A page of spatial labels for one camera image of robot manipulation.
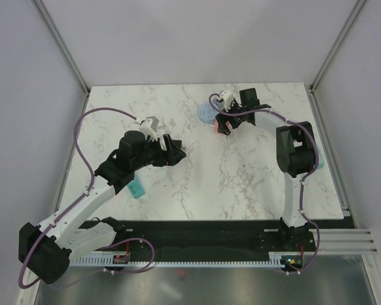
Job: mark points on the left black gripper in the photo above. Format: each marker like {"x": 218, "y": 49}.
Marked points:
{"x": 173, "y": 155}

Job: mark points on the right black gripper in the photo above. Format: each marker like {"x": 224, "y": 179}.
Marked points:
{"x": 221, "y": 119}

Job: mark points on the pink cube socket adapter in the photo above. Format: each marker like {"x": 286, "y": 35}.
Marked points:
{"x": 221, "y": 129}

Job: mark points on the blue round power strip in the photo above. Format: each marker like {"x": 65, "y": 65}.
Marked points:
{"x": 206, "y": 113}

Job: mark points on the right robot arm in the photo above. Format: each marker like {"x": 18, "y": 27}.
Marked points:
{"x": 297, "y": 157}

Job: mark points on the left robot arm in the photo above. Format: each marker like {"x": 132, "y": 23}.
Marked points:
{"x": 47, "y": 249}

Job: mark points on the teal rectangular power strip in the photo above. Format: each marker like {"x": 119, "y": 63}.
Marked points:
{"x": 136, "y": 188}

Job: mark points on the teal triangular power strip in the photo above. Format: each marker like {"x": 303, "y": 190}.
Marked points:
{"x": 321, "y": 161}

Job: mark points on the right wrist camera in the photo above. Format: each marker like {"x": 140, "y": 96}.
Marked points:
{"x": 227, "y": 100}

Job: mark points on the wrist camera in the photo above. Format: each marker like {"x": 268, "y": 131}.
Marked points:
{"x": 227, "y": 100}
{"x": 148, "y": 127}

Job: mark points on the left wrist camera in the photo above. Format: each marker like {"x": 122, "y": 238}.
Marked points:
{"x": 148, "y": 127}

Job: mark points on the white cable duct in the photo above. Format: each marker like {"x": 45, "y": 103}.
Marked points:
{"x": 122, "y": 259}

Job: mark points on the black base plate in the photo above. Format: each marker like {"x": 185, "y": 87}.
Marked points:
{"x": 200, "y": 239}

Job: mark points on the right aluminium frame post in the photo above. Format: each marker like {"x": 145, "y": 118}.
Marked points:
{"x": 337, "y": 44}

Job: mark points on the aluminium frame post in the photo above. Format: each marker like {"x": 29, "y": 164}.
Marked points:
{"x": 337, "y": 44}
{"x": 52, "y": 28}

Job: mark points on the left aluminium frame post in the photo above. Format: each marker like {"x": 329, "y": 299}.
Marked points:
{"x": 52, "y": 28}

